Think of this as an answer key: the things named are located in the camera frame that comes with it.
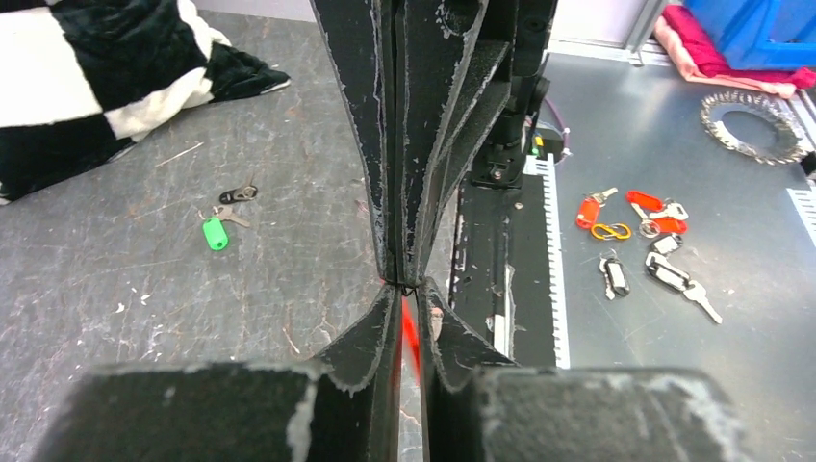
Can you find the black white checkered blanket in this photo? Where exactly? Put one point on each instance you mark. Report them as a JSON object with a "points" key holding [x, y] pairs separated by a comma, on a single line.
{"points": [[83, 81]]}

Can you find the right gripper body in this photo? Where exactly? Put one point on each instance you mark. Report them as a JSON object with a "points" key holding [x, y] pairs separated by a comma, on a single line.
{"points": [[524, 26]]}

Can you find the pink red cloth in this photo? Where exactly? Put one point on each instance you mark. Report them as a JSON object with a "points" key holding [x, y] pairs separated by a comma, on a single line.
{"points": [[697, 60]]}

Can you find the red key tag bottom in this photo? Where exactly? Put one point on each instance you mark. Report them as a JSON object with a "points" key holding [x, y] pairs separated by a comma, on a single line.
{"points": [[656, 207]]}

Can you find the yellow carabiner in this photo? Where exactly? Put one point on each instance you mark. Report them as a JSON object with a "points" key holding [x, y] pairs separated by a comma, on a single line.
{"points": [[610, 232]]}

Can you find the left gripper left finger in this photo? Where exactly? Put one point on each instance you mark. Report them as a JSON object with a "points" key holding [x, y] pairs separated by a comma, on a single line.
{"points": [[356, 408]]}

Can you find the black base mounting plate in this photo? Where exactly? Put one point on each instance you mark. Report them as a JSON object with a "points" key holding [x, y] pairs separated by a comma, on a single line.
{"points": [[500, 275]]}

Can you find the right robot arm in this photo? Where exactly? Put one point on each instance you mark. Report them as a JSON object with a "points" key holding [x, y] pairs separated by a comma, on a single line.
{"points": [[491, 142]]}

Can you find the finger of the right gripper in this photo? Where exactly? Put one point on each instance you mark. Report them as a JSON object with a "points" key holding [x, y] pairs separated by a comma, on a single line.
{"points": [[353, 37], [447, 54]]}

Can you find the red key tag with keyring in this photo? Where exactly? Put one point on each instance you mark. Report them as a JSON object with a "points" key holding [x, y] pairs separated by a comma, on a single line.
{"points": [[411, 331]]}

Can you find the green key tag with key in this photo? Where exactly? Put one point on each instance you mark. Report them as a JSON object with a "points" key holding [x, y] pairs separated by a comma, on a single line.
{"points": [[214, 230]]}

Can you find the small black key tag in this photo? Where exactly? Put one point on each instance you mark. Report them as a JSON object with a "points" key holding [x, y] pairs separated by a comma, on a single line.
{"points": [[666, 245]]}

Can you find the blue plastic bin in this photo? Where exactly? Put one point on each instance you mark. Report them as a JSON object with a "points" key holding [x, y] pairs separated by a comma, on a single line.
{"points": [[759, 34]]}

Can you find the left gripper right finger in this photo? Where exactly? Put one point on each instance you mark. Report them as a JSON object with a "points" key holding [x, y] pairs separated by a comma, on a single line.
{"points": [[453, 359]]}

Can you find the orange key tag with key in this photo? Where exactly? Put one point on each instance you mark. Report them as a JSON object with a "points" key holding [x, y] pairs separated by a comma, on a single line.
{"points": [[589, 209]]}

